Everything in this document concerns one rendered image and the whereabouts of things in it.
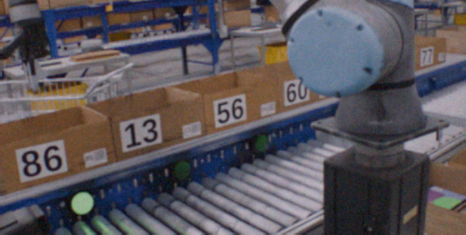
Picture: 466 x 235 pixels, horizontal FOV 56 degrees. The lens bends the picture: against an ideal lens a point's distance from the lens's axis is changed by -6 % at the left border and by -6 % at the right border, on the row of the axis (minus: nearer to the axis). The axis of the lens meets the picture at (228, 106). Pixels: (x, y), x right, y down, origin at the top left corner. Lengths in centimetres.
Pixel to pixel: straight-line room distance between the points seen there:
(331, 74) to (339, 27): 8
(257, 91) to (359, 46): 128
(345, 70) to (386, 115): 22
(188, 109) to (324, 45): 110
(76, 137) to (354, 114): 97
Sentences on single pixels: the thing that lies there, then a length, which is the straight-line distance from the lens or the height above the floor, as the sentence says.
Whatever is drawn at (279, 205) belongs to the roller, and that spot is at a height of 74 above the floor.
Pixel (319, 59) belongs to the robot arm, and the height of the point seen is 134.
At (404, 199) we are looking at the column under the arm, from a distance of 102.
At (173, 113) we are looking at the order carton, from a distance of 174.
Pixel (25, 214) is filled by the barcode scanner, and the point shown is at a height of 109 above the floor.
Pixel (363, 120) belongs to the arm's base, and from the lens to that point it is 93.
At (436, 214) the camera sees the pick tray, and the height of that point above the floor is 82.
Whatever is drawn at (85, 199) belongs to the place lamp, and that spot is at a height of 82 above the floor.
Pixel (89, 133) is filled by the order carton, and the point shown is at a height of 102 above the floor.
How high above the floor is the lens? 146
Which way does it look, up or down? 15 degrees down
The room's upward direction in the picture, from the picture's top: 4 degrees counter-clockwise
